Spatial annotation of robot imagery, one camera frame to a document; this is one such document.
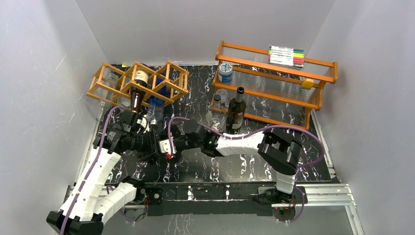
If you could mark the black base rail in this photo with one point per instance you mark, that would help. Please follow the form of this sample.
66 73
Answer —
260 198

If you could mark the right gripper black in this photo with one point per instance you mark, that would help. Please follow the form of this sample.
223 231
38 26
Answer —
177 151

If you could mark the dark wine bottle brown label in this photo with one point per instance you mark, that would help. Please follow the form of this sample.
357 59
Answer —
236 111

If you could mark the blue plastic bottle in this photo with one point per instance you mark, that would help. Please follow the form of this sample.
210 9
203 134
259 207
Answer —
156 105

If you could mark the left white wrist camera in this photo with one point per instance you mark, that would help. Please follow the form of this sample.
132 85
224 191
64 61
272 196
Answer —
143 124

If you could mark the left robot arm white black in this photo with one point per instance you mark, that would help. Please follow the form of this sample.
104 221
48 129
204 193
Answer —
84 212

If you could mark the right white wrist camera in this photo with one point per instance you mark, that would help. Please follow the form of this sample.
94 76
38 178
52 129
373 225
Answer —
167 148

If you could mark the marker pen pack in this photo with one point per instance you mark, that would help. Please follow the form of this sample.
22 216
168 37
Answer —
286 56

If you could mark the brown wine bottle gold cap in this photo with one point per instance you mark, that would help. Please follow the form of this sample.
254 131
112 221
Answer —
137 95

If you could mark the blue lidded jar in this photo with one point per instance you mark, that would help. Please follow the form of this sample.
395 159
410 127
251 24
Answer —
225 71

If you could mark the yellow block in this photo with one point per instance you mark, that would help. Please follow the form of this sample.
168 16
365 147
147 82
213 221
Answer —
307 83

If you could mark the orange wooden wine rack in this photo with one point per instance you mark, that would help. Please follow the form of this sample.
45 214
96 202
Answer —
169 83

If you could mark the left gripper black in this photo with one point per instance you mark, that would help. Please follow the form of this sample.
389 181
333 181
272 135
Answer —
152 148

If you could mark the small clear plastic cup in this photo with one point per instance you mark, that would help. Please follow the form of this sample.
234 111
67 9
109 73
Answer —
223 95

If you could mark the orange wooden shelf rack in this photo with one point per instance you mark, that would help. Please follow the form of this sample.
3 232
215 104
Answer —
273 92

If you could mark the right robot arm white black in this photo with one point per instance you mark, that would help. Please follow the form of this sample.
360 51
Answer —
280 150

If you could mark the clear glass bottle black cap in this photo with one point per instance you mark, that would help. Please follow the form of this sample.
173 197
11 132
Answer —
216 115

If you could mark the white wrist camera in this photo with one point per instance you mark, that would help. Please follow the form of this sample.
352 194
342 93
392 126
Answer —
143 124
167 148

